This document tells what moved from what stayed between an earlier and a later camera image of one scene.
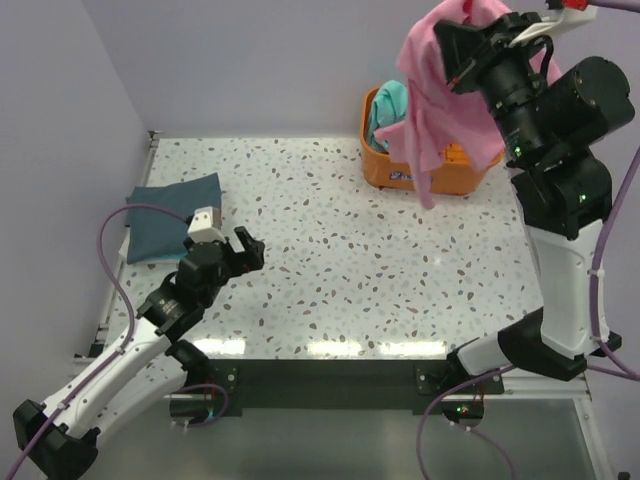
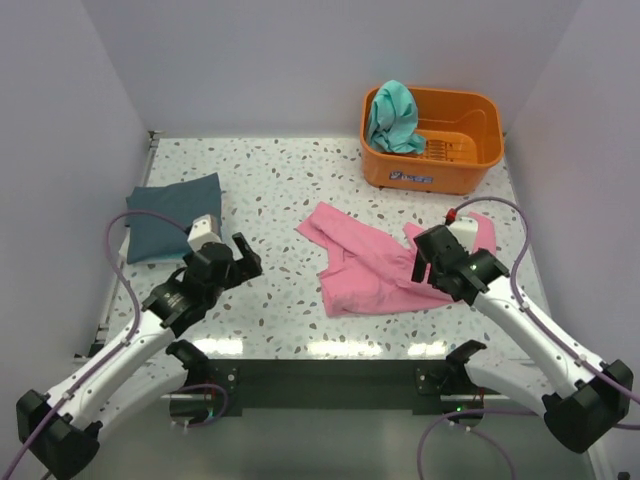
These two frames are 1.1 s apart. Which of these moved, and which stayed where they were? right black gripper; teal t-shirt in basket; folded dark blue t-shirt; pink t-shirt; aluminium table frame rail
Moved: right black gripper; pink t-shirt
Stayed: teal t-shirt in basket; aluminium table frame rail; folded dark blue t-shirt
